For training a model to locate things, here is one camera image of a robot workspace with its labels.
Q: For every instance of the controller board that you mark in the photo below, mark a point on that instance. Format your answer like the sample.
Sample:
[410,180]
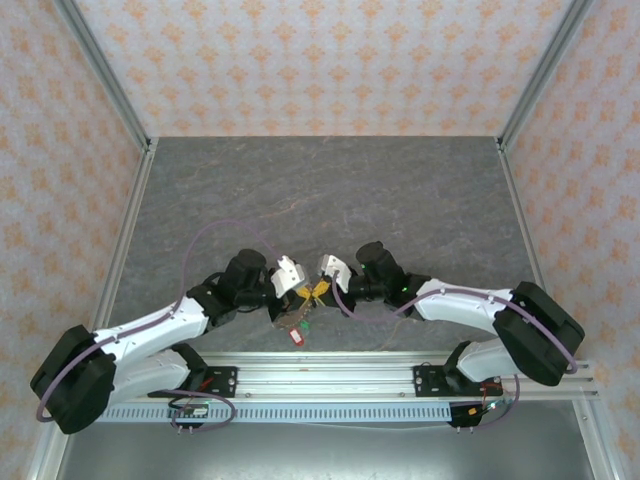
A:
[192,411]
[465,415]

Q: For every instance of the right controller board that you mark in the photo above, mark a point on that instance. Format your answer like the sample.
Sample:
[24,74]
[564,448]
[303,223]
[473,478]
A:
[465,415]

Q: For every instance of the aluminium mounting rail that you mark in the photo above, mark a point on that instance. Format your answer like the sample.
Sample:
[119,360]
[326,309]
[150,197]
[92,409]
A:
[325,375]

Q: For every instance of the aluminium corner post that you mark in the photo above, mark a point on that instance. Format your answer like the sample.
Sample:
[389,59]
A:
[542,75]
[107,75]

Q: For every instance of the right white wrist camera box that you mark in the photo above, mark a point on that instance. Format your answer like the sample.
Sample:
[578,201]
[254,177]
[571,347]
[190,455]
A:
[335,270]

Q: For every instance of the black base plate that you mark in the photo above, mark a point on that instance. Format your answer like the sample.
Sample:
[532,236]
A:
[430,380]
[225,380]

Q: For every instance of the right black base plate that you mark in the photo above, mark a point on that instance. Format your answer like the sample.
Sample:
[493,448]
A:
[430,380]

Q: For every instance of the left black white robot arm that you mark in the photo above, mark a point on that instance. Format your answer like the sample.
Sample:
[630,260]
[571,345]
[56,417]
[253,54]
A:
[145,330]

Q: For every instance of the aluminium side rail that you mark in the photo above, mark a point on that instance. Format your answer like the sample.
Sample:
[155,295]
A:
[120,250]
[525,225]

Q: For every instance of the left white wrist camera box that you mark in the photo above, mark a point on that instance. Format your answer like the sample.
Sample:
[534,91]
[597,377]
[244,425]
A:
[289,275]

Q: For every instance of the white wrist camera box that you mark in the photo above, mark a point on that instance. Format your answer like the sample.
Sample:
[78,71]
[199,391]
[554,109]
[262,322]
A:
[335,270]
[289,275]

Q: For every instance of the grey metal sheet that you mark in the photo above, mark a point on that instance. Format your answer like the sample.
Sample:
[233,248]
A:
[325,455]

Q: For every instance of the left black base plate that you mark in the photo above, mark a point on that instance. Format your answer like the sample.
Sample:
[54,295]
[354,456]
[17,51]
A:
[225,380]

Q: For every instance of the metal disc with keyrings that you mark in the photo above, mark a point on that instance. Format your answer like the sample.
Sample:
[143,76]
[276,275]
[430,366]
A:
[292,315]

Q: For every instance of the key with red tag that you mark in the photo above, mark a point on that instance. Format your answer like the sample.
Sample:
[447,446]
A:
[298,337]

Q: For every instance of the left controller board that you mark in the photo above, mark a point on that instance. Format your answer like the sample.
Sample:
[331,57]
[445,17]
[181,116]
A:
[192,411]

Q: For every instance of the aluminium frame bar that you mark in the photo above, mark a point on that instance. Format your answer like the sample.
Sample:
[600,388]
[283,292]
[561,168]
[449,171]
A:
[599,450]
[42,465]

